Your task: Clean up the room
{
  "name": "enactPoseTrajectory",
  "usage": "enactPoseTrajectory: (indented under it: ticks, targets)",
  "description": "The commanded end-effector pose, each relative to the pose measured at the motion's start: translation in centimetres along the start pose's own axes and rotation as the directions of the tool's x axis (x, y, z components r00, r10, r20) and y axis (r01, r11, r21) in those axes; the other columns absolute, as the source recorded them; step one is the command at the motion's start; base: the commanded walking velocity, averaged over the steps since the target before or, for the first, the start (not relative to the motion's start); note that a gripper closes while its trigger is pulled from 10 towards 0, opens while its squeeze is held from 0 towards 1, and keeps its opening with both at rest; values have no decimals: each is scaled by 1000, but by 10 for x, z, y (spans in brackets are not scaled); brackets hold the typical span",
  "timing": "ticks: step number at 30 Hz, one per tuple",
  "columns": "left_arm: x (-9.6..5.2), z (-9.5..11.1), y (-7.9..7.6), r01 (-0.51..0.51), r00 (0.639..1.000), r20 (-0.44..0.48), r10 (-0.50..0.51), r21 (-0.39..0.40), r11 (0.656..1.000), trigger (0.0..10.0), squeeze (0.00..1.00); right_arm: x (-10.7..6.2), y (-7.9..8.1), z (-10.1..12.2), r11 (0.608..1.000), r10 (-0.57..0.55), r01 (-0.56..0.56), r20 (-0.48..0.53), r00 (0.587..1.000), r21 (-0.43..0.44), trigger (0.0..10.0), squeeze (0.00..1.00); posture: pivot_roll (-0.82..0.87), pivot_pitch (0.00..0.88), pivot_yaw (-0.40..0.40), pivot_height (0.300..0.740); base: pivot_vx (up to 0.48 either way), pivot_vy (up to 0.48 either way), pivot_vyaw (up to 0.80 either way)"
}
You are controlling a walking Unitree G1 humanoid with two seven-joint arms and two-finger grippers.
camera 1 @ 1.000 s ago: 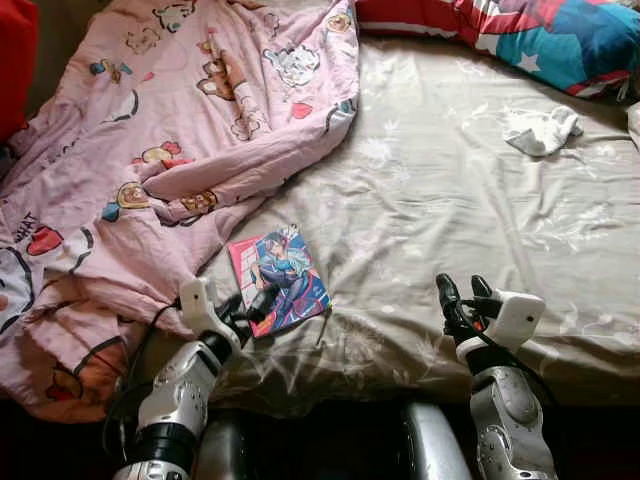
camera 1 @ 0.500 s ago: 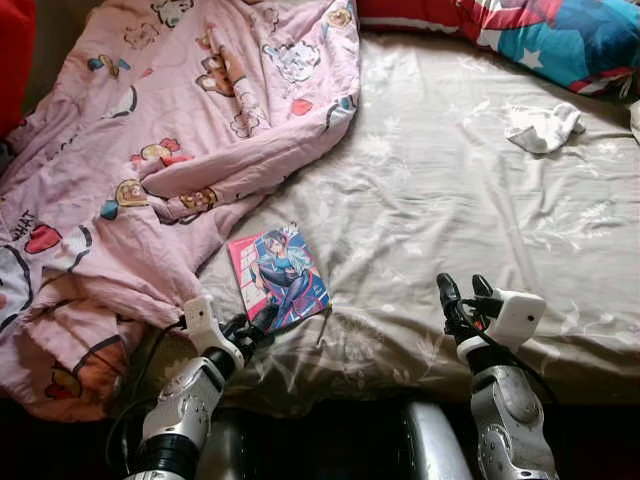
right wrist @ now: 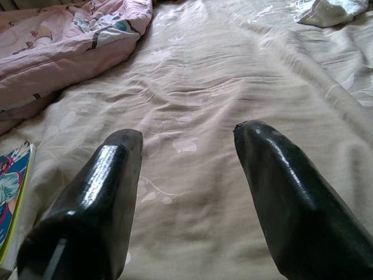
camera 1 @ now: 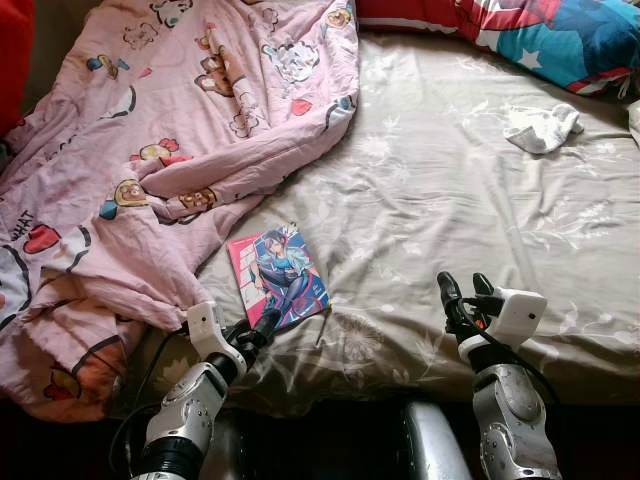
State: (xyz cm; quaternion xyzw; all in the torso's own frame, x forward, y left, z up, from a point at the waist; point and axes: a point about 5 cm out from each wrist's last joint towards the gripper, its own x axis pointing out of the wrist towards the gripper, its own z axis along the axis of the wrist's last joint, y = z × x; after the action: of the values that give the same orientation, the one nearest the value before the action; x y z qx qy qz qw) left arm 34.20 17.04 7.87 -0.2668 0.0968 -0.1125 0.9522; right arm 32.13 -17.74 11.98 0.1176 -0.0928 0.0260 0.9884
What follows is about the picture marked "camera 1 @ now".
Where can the anime cover comic book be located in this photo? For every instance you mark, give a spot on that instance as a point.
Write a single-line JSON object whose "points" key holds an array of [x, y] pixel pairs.
{"points": [[275, 275]]}

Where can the pink cartoon print duvet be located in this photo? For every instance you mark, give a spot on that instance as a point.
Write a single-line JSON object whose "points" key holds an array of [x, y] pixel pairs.
{"points": [[180, 120]]}

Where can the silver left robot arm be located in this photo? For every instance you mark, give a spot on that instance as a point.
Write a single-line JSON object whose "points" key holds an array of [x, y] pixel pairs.
{"points": [[190, 410]]}

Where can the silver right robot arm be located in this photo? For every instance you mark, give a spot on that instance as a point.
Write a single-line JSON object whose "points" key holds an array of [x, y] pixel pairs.
{"points": [[510, 410]]}

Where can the silver robot right leg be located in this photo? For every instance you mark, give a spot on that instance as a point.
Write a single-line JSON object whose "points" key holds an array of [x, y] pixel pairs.
{"points": [[435, 450]]}

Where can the white crumpled cloth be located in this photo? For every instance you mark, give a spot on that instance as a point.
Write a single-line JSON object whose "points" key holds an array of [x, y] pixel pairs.
{"points": [[540, 128]]}

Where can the striped anime bolster pillow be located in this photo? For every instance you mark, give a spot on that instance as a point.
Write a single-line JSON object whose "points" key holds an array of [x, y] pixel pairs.
{"points": [[560, 40]]}

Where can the long red cushion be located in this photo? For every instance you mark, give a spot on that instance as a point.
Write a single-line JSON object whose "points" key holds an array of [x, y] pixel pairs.
{"points": [[12, 60]]}

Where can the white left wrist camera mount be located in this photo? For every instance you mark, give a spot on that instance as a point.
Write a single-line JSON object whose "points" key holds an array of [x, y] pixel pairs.
{"points": [[210, 330]]}

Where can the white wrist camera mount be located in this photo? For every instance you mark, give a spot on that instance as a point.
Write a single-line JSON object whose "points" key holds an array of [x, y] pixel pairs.
{"points": [[210, 330], [515, 315]]}

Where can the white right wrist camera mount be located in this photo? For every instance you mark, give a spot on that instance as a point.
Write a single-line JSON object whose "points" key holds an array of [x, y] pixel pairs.
{"points": [[515, 315]]}

